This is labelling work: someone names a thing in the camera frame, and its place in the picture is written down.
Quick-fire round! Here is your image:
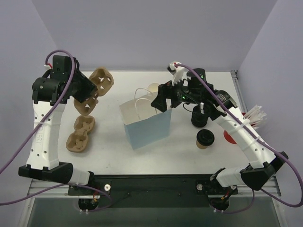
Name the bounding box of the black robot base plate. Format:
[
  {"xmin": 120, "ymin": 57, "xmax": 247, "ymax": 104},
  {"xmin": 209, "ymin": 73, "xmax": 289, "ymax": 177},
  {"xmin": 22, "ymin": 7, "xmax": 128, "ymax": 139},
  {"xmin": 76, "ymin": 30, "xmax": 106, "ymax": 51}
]
[{"xmin": 68, "ymin": 174, "xmax": 238, "ymax": 210}]

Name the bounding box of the light blue paper bag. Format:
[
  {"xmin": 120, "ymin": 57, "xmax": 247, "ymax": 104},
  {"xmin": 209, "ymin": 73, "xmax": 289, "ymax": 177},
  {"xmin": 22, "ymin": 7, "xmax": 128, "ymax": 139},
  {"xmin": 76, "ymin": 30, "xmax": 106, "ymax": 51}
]
[{"xmin": 119, "ymin": 87, "xmax": 172, "ymax": 149}]

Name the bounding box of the red plastic cup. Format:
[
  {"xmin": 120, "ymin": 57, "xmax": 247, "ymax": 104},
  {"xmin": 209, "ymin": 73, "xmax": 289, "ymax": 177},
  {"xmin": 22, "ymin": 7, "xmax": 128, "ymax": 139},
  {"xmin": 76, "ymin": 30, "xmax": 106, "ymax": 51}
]
[{"xmin": 223, "ymin": 123, "xmax": 257, "ymax": 144}]

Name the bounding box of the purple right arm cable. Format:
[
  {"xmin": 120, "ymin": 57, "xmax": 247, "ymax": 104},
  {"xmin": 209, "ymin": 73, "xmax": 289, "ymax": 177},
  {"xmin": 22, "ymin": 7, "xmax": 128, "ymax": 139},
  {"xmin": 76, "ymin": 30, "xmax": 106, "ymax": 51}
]
[{"xmin": 176, "ymin": 63, "xmax": 302, "ymax": 213}]

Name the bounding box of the brown cardboard cup carrier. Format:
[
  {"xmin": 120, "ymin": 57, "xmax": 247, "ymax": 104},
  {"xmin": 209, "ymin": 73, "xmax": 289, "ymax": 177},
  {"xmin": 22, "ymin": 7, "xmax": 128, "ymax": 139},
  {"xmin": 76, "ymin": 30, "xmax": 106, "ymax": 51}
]
[
  {"xmin": 66, "ymin": 115, "xmax": 96, "ymax": 153},
  {"xmin": 74, "ymin": 67, "xmax": 114, "ymax": 116}
]

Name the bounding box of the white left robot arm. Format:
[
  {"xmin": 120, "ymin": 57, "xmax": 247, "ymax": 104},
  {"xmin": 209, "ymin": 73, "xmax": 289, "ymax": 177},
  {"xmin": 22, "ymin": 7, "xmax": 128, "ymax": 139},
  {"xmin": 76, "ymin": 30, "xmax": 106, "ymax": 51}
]
[{"xmin": 18, "ymin": 53, "xmax": 98, "ymax": 194}]

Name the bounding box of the brown paper coffee cup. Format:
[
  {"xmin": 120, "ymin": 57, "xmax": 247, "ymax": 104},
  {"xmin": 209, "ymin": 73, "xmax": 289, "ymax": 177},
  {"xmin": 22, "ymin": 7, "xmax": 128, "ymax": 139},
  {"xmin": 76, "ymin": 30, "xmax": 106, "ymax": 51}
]
[{"xmin": 196, "ymin": 140, "xmax": 208, "ymax": 149}]

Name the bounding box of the black plastic cup lid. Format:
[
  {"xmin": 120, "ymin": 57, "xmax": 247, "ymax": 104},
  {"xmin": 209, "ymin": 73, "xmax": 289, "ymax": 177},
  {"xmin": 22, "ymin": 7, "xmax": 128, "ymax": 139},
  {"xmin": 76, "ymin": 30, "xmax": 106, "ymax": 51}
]
[{"xmin": 196, "ymin": 129, "xmax": 215, "ymax": 146}]

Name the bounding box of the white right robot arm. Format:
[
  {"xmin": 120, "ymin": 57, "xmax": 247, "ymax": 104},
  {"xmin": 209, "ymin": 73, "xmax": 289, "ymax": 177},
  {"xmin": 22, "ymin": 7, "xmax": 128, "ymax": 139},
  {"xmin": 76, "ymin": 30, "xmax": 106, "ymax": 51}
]
[{"xmin": 151, "ymin": 62, "xmax": 288, "ymax": 193}]

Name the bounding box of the stack of black lids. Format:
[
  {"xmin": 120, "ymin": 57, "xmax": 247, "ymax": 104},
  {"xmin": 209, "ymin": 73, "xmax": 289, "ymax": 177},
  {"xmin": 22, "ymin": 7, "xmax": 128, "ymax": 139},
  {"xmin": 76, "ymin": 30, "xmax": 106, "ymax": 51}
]
[{"xmin": 191, "ymin": 105, "xmax": 208, "ymax": 128}]

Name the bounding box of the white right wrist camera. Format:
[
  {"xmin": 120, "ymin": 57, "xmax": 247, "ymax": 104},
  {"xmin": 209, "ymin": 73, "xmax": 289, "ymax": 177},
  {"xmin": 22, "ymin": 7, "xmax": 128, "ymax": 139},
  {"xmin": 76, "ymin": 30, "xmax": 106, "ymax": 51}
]
[{"xmin": 167, "ymin": 61, "xmax": 186, "ymax": 86}]

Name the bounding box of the stack of brown paper cups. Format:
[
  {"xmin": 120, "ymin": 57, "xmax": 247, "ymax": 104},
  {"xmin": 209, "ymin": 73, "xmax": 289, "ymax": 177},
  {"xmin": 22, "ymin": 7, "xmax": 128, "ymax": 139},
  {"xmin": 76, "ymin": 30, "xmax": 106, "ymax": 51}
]
[{"xmin": 147, "ymin": 83, "xmax": 159, "ymax": 93}]

